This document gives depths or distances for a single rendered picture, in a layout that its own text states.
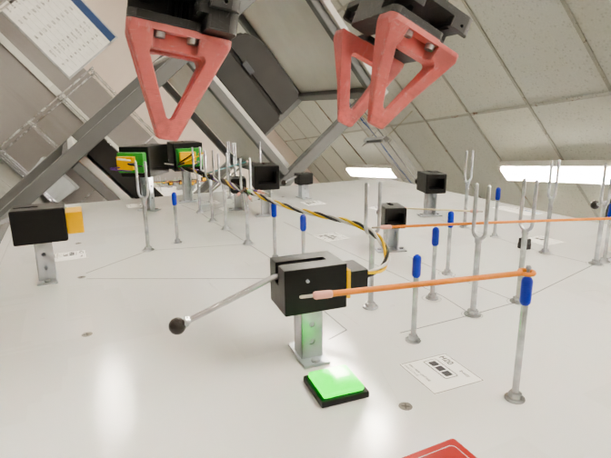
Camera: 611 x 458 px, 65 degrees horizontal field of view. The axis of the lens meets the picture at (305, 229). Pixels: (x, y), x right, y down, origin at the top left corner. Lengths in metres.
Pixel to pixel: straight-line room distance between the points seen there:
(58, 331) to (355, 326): 0.30
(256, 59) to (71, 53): 6.73
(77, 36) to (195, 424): 7.91
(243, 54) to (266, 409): 1.22
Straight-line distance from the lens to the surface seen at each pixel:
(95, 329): 0.55
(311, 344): 0.44
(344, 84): 0.44
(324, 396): 0.38
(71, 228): 0.69
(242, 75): 1.48
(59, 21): 8.24
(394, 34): 0.38
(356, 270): 0.42
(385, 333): 0.49
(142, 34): 0.34
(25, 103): 8.12
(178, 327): 0.40
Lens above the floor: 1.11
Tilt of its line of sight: 10 degrees up
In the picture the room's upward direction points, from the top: 44 degrees clockwise
